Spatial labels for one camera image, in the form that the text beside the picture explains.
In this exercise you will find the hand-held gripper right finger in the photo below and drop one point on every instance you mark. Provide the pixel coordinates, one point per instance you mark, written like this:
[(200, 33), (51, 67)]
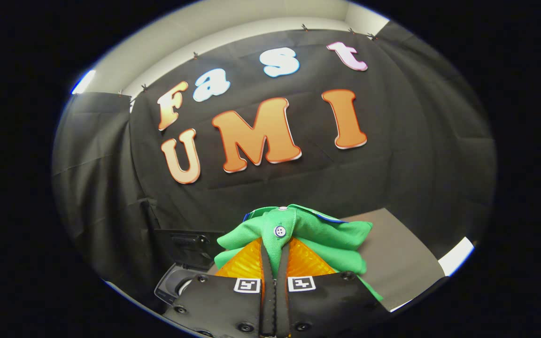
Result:
[(283, 300)]

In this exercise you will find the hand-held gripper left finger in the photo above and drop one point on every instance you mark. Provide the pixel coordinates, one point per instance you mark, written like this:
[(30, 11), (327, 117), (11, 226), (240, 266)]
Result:
[(266, 300)]

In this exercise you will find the green polo shirt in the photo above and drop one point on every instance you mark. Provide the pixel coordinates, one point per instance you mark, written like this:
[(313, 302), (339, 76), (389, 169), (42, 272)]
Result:
[(317, 234)]

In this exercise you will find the ceiling light strip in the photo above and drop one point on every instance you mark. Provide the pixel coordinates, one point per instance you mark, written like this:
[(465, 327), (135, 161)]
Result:
[(83, 82)]

